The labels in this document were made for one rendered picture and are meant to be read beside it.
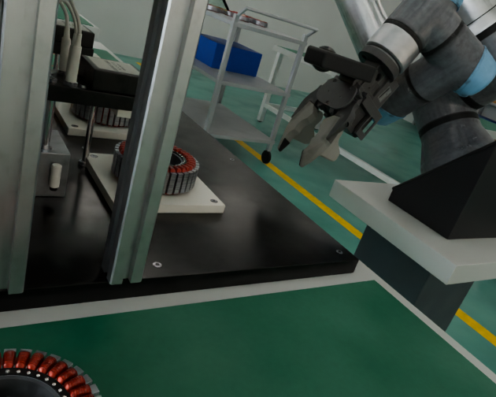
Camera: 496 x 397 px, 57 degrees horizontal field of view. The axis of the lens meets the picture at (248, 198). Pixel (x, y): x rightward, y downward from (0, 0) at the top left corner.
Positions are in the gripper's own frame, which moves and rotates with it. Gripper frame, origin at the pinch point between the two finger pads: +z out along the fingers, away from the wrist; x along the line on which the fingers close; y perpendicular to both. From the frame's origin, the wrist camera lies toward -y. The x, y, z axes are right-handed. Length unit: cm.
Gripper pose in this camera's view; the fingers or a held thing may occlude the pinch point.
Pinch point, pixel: (292, 149)
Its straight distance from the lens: 73.0
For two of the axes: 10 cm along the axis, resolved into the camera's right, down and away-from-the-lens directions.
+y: 5.7, 4.6, 6.9
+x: -5.0, -4.7, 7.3
